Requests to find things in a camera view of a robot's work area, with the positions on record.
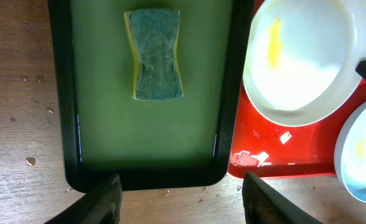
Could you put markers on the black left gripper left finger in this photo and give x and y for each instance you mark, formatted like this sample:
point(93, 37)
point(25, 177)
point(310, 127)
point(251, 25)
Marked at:
point(100, 205)

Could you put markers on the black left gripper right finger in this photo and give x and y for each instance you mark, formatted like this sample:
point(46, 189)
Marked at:
point(264, 205)

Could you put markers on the white plate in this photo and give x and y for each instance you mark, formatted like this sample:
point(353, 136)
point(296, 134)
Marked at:
point(301, 58)

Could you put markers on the light blue plate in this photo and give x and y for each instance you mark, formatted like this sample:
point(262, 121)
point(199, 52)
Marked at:
point(350, 154)

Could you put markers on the green and yellow sponge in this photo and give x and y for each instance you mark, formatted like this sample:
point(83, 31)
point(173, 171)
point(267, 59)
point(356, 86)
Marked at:
point(153, 35)

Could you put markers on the green tray with black rim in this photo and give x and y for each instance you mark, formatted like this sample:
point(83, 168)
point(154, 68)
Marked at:
point(184, 142)

